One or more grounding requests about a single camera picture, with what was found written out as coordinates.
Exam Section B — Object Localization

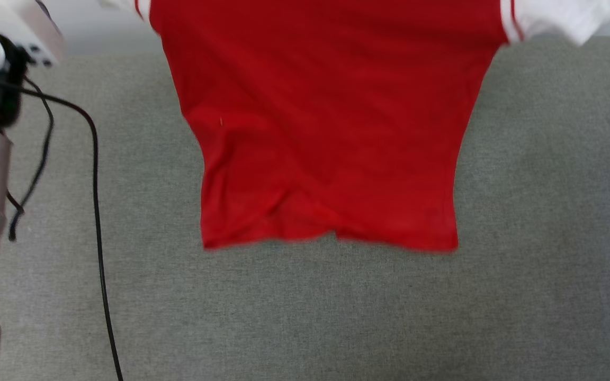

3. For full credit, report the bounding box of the red and white jersey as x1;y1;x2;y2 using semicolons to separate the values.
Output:
98;0;610;253

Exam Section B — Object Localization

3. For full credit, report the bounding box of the grey fabric sofa seat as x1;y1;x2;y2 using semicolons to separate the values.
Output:
0;34;610;381

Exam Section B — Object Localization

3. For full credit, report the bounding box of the thin black looped cable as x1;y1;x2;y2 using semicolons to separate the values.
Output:
6;78;55;242

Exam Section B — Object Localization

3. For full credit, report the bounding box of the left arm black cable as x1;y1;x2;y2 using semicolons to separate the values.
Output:
0;71;124;381

